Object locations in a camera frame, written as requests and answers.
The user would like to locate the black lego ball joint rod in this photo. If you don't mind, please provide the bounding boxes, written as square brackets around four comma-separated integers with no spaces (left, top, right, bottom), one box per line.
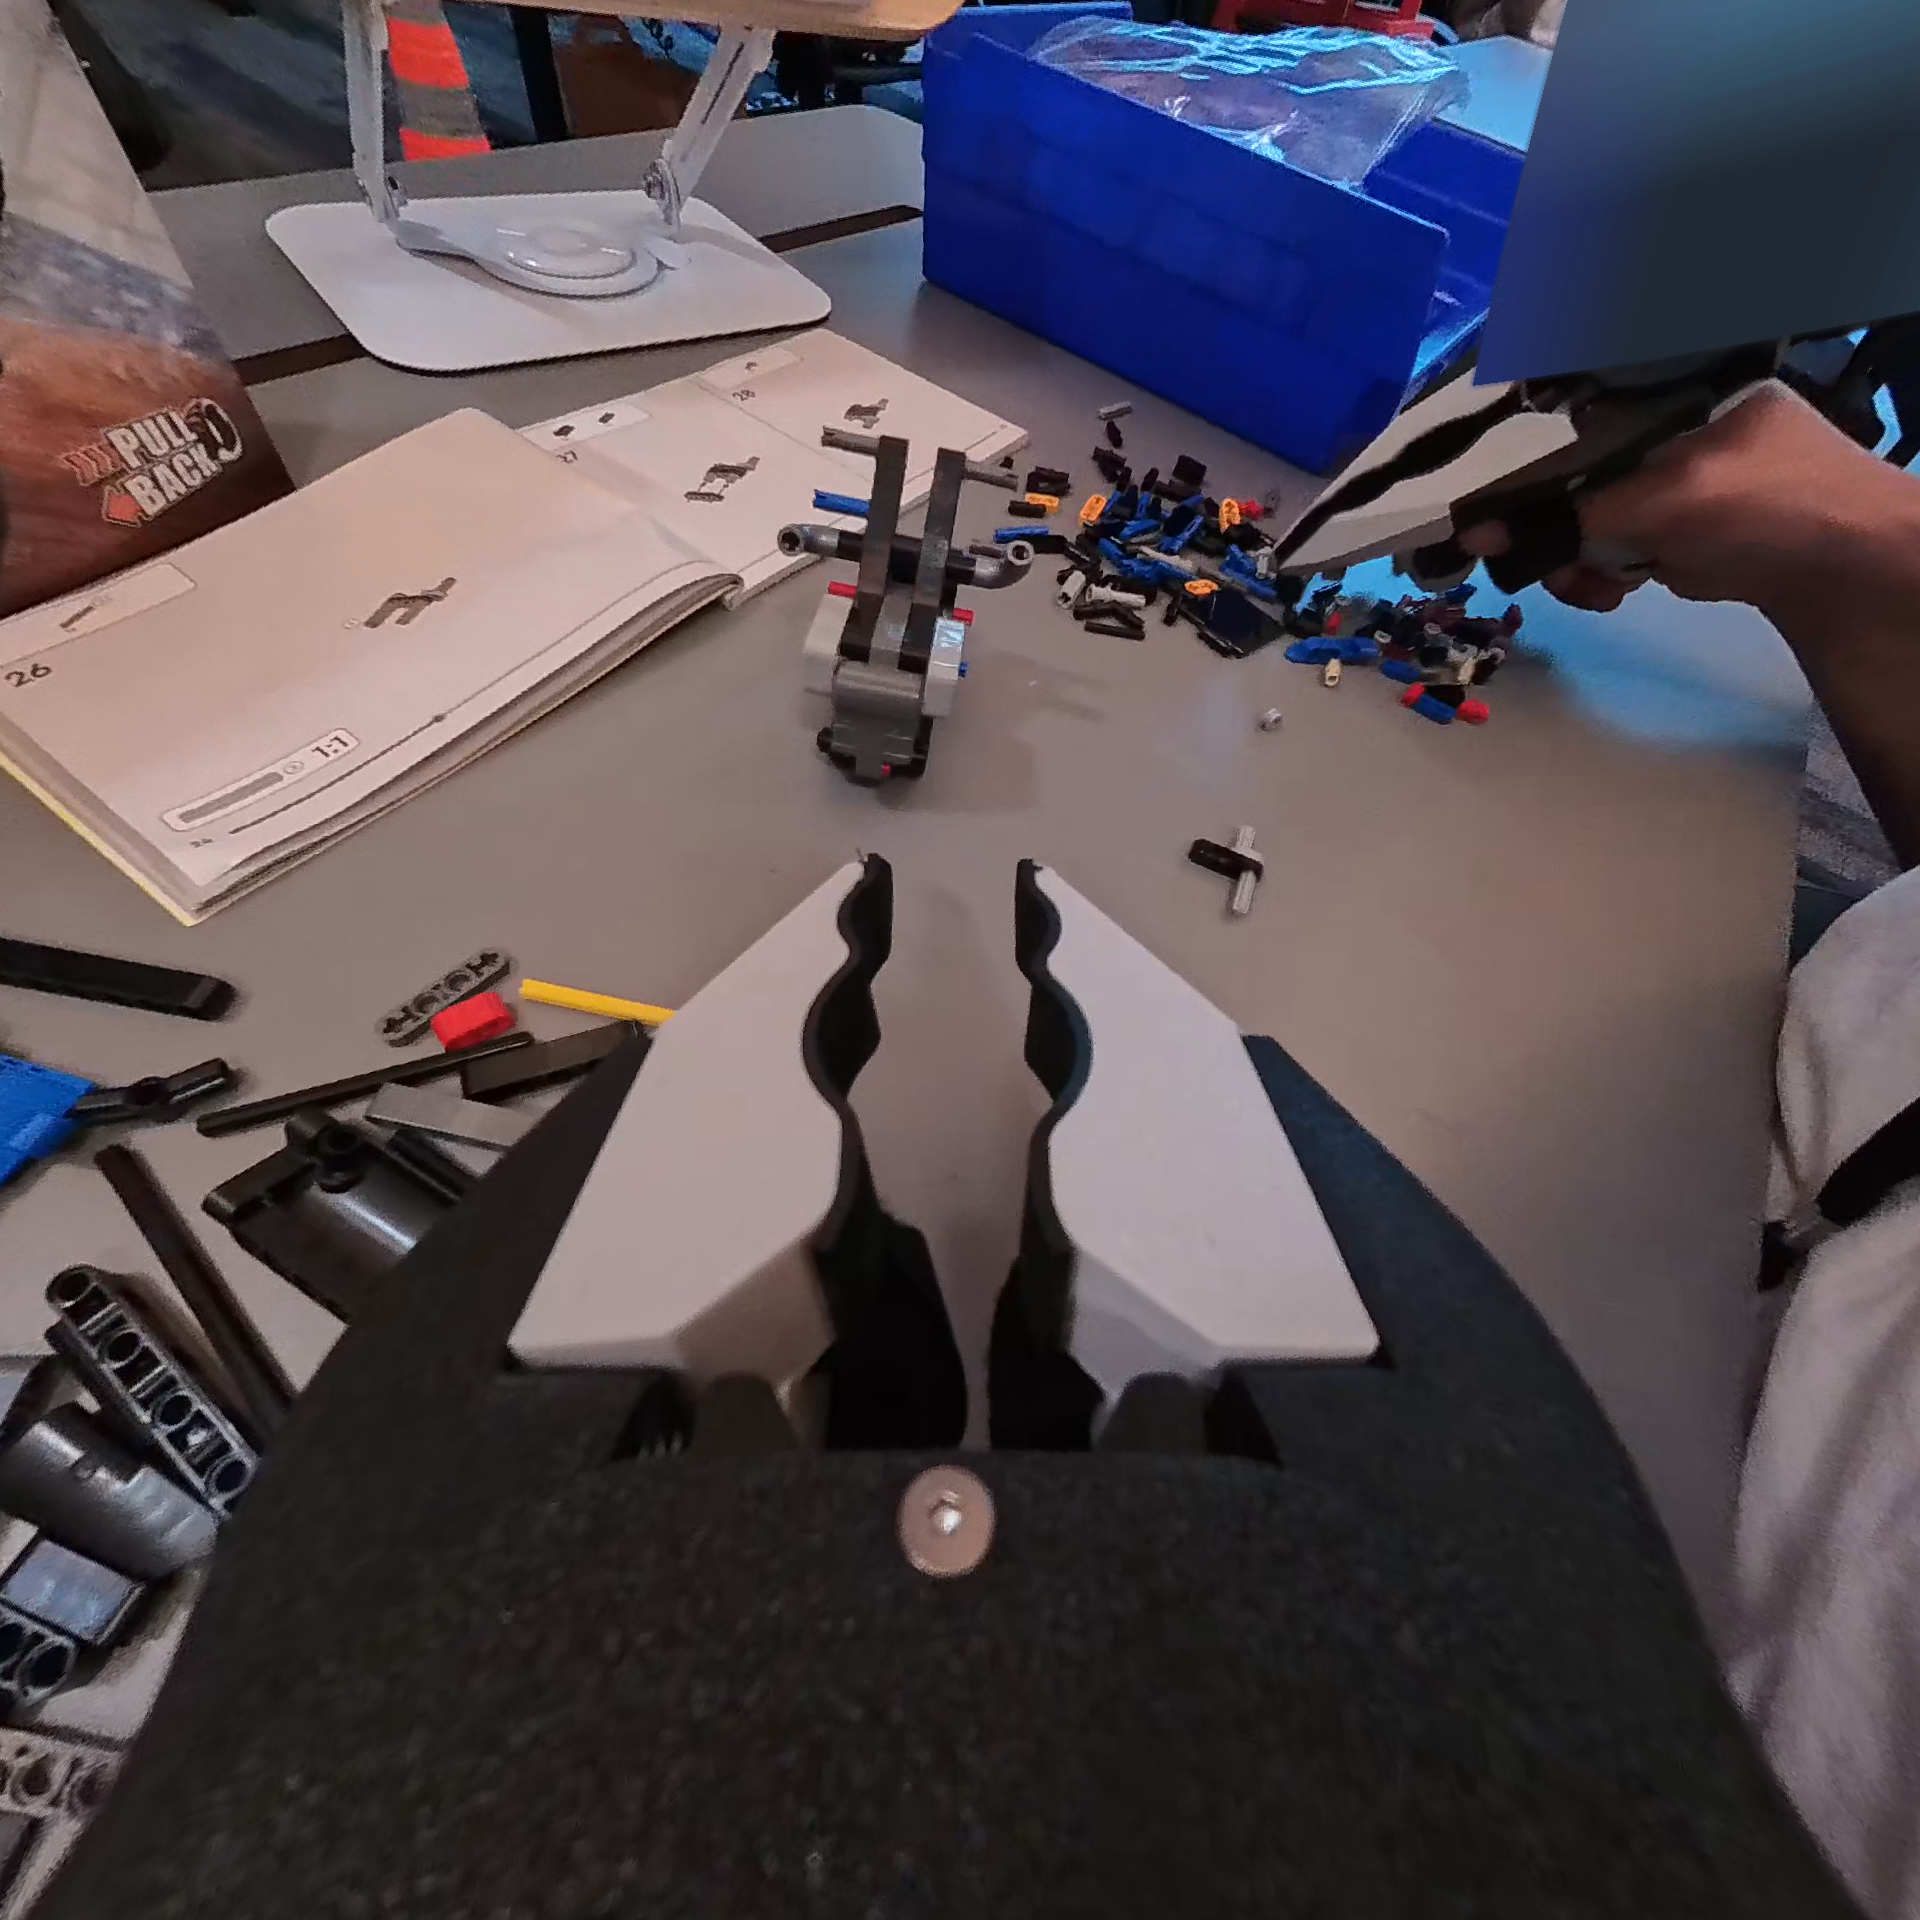
[66,1055,237,1127]

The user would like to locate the black shoulder strap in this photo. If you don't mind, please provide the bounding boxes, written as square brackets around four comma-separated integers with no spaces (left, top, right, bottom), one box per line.
[1756,1102,1920,1295]

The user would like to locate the white tablet stand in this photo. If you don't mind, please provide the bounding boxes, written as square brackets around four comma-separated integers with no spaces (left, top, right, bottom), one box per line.
[267,0,834,376]

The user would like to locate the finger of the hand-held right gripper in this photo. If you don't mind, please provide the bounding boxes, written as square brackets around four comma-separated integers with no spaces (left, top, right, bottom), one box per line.
[1275,416,1580,579]
[1319,376,1536,520]

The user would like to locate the blue lego piece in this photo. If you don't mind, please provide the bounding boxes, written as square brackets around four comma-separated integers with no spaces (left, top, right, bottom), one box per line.
[0,1049,81,1186]

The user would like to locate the small black lego piece with grey axle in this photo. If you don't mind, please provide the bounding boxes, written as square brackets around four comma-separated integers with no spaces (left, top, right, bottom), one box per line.
[1188,824,1269,921]

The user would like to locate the dark grey curved lego piece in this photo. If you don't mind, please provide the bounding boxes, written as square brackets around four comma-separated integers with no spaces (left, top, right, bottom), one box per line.
[0,1400,224,1579]

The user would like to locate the black lego frame piece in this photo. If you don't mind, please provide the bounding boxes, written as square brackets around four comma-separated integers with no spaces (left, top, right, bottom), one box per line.
[0,1534,148,1718]

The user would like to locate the dark grey short lego beam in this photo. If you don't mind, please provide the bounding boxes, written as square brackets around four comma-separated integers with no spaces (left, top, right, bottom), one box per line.
[376,949,515,1047]

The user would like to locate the black curved lego panel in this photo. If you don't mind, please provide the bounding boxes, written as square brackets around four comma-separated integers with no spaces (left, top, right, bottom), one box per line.
[201,1110,482,1326]

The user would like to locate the person's white shirt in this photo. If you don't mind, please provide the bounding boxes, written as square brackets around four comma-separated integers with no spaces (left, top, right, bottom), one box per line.
[1716,865,1920,1920]

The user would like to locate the light grey lego beam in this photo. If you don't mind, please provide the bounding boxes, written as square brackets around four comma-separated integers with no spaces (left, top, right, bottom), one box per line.
[0,1725,129,1823]

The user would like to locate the lego set box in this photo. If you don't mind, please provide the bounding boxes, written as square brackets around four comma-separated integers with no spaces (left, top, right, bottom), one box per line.
[0,0,298,618]

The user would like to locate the long black lego beam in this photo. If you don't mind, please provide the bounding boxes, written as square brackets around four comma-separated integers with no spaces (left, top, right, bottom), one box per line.
[0,934,237,1023]

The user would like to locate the orange striped cone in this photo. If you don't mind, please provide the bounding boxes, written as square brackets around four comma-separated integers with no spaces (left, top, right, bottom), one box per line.
[383,0,493,163]

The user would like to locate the clear plastic bag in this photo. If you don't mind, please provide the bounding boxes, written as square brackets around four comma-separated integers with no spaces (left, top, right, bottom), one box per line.
[1032,10,1474,189]

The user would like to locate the black lego beam with holes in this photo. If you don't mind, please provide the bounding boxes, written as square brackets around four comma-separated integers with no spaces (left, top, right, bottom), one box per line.
[45,1264,261,1513]

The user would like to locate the yellow lego axle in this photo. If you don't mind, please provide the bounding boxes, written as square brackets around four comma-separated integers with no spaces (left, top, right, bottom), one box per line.
[519,977,677,1030]

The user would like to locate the long thin black lego axle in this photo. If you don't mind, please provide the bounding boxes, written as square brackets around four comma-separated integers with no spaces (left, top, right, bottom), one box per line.
[194,1030,538,1136]
[93,1142,298,1449]

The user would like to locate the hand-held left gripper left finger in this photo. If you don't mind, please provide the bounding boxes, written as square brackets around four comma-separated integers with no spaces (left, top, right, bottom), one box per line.
[508,855,969,1449]

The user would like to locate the person's right forearm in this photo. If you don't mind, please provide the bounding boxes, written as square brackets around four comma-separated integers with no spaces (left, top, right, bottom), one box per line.
[1793,433,1920,874]

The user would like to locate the blue plastic bin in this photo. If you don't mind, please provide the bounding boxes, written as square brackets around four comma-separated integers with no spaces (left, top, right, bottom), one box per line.
[920,10,1532,480]

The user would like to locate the lego instruction booklet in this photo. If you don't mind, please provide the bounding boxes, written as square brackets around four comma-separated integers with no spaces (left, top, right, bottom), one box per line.
[0,326,1032,925]

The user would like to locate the grey lego panel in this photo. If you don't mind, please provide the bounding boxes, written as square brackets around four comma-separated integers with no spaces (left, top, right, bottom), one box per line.
[363,1082,528,1153]

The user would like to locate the grey and black lego assembly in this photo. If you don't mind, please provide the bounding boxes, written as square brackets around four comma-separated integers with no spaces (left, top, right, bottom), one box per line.
[777,433,1041,789]

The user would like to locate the person's right hand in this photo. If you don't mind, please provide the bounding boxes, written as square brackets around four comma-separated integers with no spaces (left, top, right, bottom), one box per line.
[1552,383,1896,616]

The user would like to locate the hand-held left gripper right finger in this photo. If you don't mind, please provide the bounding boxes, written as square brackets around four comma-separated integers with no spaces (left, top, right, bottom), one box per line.
[991,859,1378,1449]

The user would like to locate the pile of small lego pieces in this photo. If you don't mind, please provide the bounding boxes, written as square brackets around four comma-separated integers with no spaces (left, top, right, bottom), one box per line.
[1001,402,1530,731]

